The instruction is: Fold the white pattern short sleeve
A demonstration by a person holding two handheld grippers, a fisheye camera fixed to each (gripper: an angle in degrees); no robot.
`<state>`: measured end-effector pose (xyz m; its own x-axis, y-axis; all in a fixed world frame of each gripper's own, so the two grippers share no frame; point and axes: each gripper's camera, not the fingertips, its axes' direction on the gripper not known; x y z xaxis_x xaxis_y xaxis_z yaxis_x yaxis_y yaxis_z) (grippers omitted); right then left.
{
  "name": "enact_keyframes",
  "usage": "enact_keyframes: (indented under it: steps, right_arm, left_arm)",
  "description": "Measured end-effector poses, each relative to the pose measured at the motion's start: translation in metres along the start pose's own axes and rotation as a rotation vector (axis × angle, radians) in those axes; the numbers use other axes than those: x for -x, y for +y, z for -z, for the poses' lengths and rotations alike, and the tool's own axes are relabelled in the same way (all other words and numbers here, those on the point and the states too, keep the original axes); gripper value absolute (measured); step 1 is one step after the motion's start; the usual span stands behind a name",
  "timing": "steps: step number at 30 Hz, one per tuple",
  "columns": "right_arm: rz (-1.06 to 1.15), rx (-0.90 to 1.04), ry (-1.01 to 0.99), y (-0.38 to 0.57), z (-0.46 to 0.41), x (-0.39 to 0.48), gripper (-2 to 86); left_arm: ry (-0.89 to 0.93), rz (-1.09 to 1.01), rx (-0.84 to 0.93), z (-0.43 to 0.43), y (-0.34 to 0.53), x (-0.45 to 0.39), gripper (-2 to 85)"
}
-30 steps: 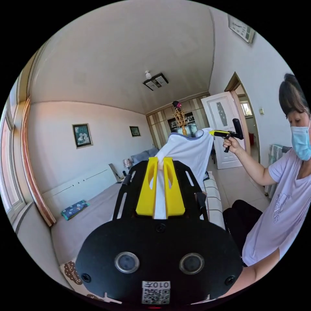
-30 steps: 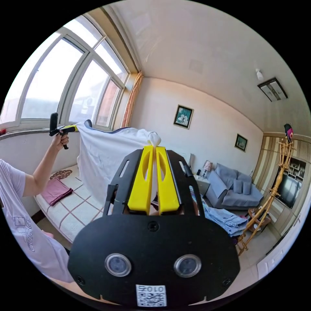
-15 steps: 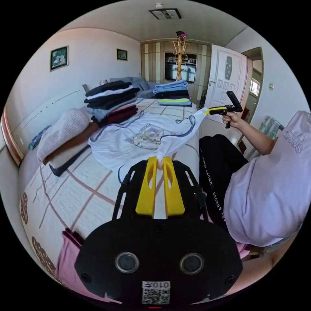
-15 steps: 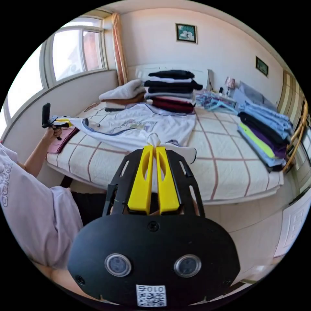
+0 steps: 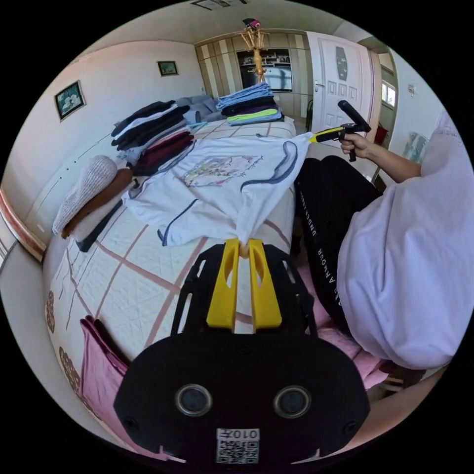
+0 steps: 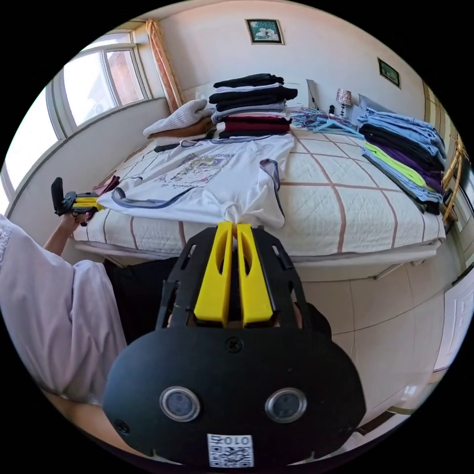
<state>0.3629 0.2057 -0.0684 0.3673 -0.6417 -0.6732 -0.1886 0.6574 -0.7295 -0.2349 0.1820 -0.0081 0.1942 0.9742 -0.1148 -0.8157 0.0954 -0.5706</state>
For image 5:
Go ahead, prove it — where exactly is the pile of knitted clothes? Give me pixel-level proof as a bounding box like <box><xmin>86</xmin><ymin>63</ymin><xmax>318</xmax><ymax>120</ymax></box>
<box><xmin>51</xmin><ymin>155</ymin><xmax>135</xmax><ymax>254</ymax></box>

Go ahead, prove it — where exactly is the white panel door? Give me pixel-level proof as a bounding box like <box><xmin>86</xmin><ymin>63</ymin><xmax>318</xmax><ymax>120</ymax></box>
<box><xmin>306</xmin><ymin>31</ymin><xmax>376</xmax><ymax>138</ymax></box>

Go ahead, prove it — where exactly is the pink garment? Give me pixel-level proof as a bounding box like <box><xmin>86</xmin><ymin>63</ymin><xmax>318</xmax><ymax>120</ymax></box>
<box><xmin>79</xmin><ymin>315</ymin><xmax>187</xmax><ymax>464</ymax></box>

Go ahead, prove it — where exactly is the bed with checked quilt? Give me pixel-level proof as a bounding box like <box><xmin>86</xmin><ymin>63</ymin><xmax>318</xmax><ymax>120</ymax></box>
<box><xmin>42</xmin><ymin>115</ymin><xmax>390</xmax><ymax>464</ymax></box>

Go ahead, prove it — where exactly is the large framed flower picture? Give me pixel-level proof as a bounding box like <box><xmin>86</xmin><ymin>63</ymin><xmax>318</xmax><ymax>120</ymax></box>
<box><xmin>54</xmin><ymin>79</ymin><xmax>87</xmax><ymax>123</ymax></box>

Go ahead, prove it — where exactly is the pink cloth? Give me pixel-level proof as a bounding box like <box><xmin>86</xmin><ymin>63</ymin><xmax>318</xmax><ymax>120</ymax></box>
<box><xmin>296</xmin><ymin>265</ymin><xmax>390</xmax><ymax>391</ymax></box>

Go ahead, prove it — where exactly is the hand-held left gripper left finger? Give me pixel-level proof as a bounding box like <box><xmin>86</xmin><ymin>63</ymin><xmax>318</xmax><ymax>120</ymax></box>
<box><xmin>206</xmin><ymin>239</ymin><xmax>240</xmax><ymax>331</ymax></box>

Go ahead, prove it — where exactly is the pile of blue and green clothes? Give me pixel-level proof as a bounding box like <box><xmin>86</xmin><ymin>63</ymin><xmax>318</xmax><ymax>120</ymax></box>
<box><xmin>216</xmin><ymin>81</ymin><xmax>285</xmax><ymax>127</ymax></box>

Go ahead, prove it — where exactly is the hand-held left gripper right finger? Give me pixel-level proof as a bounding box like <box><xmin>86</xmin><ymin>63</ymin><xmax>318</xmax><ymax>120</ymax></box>
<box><xmin>248</xmin><ymin>238</ymin><xmax>283</xmax><ymax>331</ymax></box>

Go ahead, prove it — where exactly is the pile of dark clothes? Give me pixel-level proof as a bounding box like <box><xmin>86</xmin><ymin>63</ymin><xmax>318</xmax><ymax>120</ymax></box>
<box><xmin>110</xmin><ymin>99</ymin><xmax>197</xmax><ymax>178</ymax></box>

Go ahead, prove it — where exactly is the beige wall cupboard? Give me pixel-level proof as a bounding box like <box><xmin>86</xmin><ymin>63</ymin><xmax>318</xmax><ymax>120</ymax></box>
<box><xmin>194</xmin><ymin>32</ymin><xmax>313</xmax><ymax>119</ymax></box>

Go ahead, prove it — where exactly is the person's right hand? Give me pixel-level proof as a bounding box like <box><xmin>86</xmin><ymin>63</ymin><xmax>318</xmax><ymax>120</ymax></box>
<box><xmin>339</xmin><ymin>133</ymin><xmax>372</xmax><ymax>160</ymax></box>

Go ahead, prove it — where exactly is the person's body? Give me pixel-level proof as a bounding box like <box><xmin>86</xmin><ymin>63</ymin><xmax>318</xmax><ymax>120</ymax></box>
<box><xmin>294</xmin><ymin>109</ymin><xmax>472</xmax><ymax>372</ymax></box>

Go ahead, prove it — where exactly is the window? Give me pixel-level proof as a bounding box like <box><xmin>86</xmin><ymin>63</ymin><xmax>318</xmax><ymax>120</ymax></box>
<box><xmin>381</xmin><ymin>80</ymin><xmax>397</xmax><ymax>110</ymax></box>

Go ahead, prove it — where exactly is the grey blanket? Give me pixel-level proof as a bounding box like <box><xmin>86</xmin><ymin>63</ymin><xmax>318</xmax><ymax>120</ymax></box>
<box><xmin>175</xmin><ymin>94</ymin><xmax>225</xmax><ymax>123</ymax></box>

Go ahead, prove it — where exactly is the white short sleeve printed shirt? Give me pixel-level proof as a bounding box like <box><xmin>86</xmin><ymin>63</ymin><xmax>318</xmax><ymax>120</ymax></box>
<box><xmin>121</xmin><ymin>132</ymin><xmax>316</xmax><ymax>248</ymax></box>

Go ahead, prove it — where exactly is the golden coat stand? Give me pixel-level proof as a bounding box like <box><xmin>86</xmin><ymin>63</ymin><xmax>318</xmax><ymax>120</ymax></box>
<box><xmin>239</xmin><ymin>18</ymin><xmax>270</xmax><ymax>86</ymax></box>

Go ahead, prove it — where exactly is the person's right forearm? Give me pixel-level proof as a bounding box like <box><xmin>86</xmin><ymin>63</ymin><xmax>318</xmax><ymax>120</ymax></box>
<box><xmin>364</xmin><ymin>142</ymin><xmax>424</xmax><ymax>183</ymax></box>

